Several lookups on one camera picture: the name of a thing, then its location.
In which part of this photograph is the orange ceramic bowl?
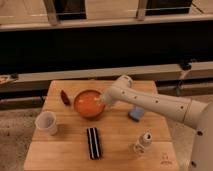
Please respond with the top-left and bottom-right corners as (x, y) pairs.
(74, 90), (105, 118)

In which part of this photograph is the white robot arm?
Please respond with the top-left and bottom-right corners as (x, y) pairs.
(101, 75), (213, 171)

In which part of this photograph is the blue sponge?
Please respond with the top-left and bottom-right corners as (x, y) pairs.
(128, 106), (145, 122)

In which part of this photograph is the black white striped case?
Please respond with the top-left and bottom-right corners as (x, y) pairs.
(87, 127), (102, 160)

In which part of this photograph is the dark red chili pepper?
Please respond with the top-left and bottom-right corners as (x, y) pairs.
(60, 90), (70, 106)

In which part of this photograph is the small white bottle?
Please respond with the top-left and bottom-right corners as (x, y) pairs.
(133, 131), (152, 155)

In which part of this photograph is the white plastic cup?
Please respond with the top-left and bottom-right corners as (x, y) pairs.
(35, 111), (58, 136)

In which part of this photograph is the metal window rail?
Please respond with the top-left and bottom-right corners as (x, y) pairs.
(0, 61), (213, 93)

